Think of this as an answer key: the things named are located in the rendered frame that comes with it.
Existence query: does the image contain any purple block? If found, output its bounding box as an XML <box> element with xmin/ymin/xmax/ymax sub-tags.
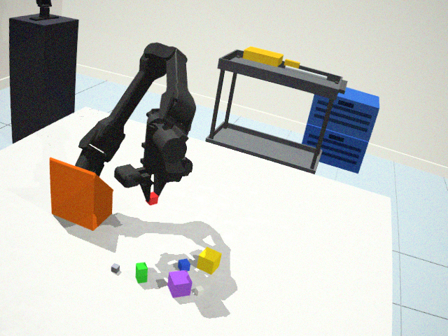
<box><xmin>167</xmin><ymin>270</ymin><xmax>192</xmax><ymax>298</ymax></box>

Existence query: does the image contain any yellow cube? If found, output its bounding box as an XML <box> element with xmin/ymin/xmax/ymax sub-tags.
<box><xmin>197</xmin><ymin>247</ymin><xmax>222</xmax><ymax>275</ymax></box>

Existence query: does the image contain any blue cube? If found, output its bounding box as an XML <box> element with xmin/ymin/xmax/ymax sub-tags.
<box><xmin>178</xmin><ymin>259</ymin><xmax>190</xmax><ymax>271</ymax></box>

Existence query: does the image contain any green block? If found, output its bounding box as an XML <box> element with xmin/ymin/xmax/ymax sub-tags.
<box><xmin>136</xmin><ymin>262</ymin><xmax>148</xmax><ymax>277</ymax></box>
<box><xmin>135</xmin><ymin>272</ymin><xmax>148</xmax><ymax>284</ymax></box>

